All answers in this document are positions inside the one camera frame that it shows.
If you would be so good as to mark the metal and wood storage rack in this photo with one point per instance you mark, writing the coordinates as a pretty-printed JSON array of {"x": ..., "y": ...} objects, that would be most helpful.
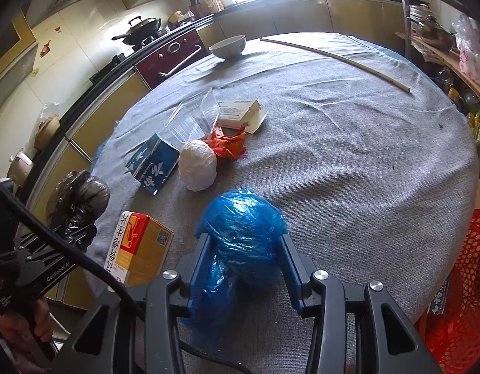
[{"x": 431, "y": 52}]

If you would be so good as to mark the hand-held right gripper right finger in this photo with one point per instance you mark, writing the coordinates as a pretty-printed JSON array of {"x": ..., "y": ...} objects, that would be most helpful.
[{"x": 292, "y": 274}]

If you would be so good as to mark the white rice cooker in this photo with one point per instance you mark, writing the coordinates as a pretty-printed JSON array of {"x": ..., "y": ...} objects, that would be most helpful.
[{"x": 19, "y": 165}]

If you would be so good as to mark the grey tablecloth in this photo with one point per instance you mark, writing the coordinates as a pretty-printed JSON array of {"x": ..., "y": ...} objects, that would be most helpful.
[{"x": 341, "y": 163}]

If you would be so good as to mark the pot with glass lid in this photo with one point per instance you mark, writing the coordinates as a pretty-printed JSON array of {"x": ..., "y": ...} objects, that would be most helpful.
[{"x": 433, "y": 31}]

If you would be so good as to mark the dark red built-in oven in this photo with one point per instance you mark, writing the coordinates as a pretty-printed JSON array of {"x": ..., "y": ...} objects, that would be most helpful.
[{"x": 173, "y": 58}]

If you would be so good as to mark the cream pot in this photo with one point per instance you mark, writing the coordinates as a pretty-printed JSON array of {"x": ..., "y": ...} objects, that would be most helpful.
[{"x": 179, "y": 16}]

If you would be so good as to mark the black wok with lid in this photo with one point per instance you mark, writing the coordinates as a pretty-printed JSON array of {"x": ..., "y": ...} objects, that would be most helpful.
[{"x": 142, "y": 27}]

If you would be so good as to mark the white and pink plastic bags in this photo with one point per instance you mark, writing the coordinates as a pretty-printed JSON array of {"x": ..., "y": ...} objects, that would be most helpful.
[{"x": 472, "y": 50}]

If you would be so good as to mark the clear bag with brown contents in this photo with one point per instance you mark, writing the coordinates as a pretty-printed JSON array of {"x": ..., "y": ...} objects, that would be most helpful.
[{"x": 47, "y": 128}]

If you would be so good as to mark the red wall sticker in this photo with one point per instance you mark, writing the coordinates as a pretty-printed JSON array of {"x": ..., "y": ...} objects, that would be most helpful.
[{"x": 45, "y": 48}]

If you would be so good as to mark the white cardboard box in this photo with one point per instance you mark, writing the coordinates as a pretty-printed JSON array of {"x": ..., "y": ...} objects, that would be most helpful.
[{"x": 236, "y": 111}]

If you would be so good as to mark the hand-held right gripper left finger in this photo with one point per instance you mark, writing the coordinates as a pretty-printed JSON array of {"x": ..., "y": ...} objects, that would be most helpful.
[{"x": 197, "y": 267}]

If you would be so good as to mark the long thin bamboo stick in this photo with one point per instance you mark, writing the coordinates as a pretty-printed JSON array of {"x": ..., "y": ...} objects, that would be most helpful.
[{"x": 333, "y": 53}]

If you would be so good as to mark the yellow wall cabinet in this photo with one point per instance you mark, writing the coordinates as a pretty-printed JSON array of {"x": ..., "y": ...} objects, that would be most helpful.
[{"x": 10, "y": 58}]

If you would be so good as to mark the blue toothpaste tube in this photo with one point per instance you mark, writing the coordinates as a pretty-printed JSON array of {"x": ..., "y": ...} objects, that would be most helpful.
[{"x": 154, "y": 167}]

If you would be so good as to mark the orange plastic bag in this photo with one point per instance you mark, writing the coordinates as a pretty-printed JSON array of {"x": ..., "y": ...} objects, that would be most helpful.
[{"x": 228, "y": 146}]

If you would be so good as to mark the white plastic bag ball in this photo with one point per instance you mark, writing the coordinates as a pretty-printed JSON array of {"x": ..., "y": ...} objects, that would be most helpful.
[{"x": 197, "y": 165}]

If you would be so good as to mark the dark bottle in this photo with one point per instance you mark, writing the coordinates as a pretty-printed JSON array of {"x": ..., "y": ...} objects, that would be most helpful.
[{"x": 194, "y": 0}]

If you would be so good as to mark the yellow and red carton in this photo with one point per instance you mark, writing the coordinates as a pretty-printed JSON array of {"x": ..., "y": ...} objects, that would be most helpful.
[{"x": 142, "y": 245}]

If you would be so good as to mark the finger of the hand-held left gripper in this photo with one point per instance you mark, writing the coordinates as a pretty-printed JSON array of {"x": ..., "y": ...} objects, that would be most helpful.
[{"x": 74, "y": 237}]

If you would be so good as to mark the blue plastic bag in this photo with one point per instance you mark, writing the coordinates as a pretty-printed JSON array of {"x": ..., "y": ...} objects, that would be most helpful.
[{"x": 240, "y": 233}]

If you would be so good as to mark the clear plastic packet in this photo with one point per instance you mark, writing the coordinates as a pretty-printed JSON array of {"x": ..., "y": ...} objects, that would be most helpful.
[{"x": 193, "y": 124}]

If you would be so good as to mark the black gas hob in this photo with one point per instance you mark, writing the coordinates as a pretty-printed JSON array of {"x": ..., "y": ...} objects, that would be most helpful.
[{"x": 144, "y": 45}]

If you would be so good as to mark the black plastic bag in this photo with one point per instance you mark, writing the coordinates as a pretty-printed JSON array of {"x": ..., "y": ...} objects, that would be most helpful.
[{"x": 78, "y": 198}]

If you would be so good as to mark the white bowl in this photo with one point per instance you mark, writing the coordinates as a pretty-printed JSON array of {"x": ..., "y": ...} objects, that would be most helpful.
[{"x": 228, "y": 48}]

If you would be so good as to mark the yellow packet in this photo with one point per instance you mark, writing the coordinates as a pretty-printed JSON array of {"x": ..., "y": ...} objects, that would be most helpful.
[{"x": 214, "y": 3}]

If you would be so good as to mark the person's left hand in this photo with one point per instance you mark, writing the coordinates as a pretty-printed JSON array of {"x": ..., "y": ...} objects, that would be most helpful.
[{"x": 13, "y": 325}]

